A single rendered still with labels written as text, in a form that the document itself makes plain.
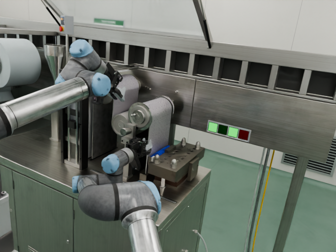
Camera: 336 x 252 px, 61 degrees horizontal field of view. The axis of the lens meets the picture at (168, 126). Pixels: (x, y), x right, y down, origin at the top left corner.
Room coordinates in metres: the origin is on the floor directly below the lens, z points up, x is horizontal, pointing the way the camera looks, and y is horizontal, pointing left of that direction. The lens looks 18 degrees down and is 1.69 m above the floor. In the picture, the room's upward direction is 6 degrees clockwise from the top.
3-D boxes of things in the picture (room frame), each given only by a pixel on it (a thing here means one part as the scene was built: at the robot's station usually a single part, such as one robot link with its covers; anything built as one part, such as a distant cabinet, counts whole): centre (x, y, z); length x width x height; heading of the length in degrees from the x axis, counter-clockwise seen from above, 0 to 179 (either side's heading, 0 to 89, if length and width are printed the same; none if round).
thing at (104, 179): (1.15, 0.23, 1.01); 0.11 x 0.08 x 0.11; 111
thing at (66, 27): (1.69, 0.63, 1.66); 0.07 x 0.07 x 0.10; 41
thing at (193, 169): (1.46, -0.17, 0.96); 0.10 x 0.03 x 0.11; 154
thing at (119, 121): (1.59, 0.20, 1.17); 0.26 x 0.12 x 0.12; 154
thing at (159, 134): (1.51, 0.04, 1.11); 0.23 x 0.01 x 0.18; 154
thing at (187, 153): (1.49, -0.08, 1.00); 0.40 x 0.16 x 0.06; 154
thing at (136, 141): (1.30, 0.15, 1.12); 0.12 x 0.08 x 0.09; 154
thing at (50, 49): (1.84, 0.75, 1.50); 0.14 x 0.14 x 0.06
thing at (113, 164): (1.15, 0.22, 1.11); 0.11 x 0.08 x 0.09; 154
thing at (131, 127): (1.40, 0.20, 1.05); 0.06 x 0.05 x 0.31; 154
